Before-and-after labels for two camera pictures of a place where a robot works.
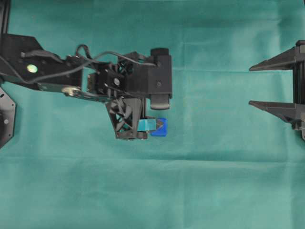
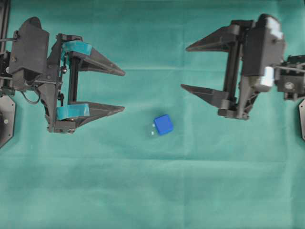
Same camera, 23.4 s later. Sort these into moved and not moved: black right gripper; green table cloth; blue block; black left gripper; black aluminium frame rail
Moved: black left gripper; black right gripper; blue block
Not moved: black aluminium frame rail; green table cloth
